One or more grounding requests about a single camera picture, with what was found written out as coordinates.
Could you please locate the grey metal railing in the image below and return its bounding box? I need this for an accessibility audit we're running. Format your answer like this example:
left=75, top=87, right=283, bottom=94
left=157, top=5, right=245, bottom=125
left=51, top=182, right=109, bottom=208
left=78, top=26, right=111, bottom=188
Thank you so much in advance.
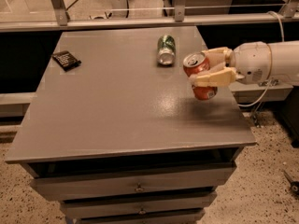
left=0, top=0, right=299, bottom=33

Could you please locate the red coke can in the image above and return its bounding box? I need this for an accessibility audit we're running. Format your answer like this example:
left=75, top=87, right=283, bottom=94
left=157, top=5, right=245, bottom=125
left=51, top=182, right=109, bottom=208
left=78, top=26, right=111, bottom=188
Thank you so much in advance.
left=183, top=52, right=218, bottom=101

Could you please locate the grey drawer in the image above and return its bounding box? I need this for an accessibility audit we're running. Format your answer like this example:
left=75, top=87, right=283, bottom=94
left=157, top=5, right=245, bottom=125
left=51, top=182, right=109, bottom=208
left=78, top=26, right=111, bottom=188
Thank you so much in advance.
left=61, top=191, right=217, bottom=218
left=31, top=161, right=236, bottom=201
left=76, top=209, right=205, bottom=224

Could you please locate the top grey drawer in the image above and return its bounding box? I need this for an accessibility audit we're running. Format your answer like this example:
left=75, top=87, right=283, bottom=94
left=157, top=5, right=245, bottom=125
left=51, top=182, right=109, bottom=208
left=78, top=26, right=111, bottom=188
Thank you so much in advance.
left=31, top=161, right=236, bottom=201

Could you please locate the grey drawer cabinet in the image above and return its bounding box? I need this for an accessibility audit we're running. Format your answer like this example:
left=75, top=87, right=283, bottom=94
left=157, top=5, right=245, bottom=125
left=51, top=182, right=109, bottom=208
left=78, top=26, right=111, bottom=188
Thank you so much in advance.
left=4, top=26, right=257, bottom=224

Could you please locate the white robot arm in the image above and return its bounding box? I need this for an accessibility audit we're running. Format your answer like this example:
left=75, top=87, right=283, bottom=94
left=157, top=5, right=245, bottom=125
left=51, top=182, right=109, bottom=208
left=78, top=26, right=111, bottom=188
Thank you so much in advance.
left=189, top=41, right=299, bottom=87

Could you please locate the bottom grey drawer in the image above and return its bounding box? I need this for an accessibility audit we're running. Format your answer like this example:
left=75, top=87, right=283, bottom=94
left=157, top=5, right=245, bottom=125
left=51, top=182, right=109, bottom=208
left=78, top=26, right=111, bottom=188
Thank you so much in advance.
left=76, top=209, right=205, bottom=224

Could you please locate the black caster wheel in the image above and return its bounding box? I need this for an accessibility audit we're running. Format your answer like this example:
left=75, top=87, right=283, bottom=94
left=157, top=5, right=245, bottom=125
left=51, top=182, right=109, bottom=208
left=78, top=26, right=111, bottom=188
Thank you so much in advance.
left=283, top=170, right=299, bottom=195

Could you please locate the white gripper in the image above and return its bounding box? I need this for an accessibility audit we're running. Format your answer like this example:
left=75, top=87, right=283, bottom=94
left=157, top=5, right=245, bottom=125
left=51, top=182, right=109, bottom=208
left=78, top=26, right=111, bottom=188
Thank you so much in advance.
left=189, top=42, right=272, bottom=87

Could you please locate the middle grey drawer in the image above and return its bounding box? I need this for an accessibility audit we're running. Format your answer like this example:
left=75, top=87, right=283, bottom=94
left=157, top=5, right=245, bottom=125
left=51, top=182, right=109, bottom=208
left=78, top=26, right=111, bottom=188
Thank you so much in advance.
left=61, top=191, right=217, bottom=218

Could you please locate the green soda can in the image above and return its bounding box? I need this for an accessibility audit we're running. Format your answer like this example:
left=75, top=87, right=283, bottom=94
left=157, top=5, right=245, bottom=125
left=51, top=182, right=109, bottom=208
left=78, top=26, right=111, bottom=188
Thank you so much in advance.
left=157, top=35, right=176, bottom=65

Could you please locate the black snack packet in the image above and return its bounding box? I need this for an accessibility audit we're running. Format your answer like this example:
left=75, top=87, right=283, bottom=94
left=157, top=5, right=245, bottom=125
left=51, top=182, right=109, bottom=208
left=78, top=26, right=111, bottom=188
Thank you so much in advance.
left=52, top=50, right=81, bottom=71

